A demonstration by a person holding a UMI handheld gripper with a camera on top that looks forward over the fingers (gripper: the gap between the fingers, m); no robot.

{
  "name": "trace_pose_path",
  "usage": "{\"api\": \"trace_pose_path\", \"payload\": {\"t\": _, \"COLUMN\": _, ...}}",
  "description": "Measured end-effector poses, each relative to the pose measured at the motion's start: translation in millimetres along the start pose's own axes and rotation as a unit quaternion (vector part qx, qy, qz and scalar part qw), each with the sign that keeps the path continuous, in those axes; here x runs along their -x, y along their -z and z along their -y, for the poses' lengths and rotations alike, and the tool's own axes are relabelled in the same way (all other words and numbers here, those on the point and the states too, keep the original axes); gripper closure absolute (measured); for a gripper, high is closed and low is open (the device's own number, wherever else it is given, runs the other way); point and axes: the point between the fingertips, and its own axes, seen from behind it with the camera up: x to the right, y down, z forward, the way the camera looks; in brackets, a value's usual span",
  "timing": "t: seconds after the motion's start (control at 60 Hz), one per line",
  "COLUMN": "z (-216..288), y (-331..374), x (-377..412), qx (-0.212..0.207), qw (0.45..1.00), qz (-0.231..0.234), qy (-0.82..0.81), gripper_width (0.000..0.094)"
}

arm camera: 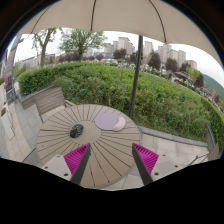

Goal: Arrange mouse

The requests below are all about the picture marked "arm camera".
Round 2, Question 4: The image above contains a dark umbrella pole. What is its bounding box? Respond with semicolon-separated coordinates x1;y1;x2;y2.
128;35;143;118

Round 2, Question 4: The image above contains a grey slatted patio chair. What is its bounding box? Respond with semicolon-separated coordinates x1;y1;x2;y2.
35;87;74;121

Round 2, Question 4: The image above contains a central leafy tree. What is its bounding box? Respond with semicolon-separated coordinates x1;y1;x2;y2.
59;28;107;61

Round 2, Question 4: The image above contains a round slatted patio table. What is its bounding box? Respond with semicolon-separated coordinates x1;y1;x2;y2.
36;104;141;188

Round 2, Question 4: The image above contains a black computer mouse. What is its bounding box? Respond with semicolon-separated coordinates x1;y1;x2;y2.
70;124;84;138

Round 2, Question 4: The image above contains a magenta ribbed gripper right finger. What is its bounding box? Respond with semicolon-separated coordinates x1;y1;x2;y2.
131;142;184;187

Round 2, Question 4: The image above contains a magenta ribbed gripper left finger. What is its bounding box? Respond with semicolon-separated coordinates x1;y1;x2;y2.
42;143;92;186

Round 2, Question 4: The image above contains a lilac mouse pad wrist rest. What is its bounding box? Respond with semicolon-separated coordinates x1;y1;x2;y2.
95;113;126;132

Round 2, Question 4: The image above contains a left tall tree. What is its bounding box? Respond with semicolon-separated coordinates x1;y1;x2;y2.
32;28;57;67

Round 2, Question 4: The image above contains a beige patio umbrella canopy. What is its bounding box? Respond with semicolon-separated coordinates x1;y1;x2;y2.
19;0;222;65

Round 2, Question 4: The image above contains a green trimmed hedge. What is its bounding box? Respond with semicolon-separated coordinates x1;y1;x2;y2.
18;63;224;148

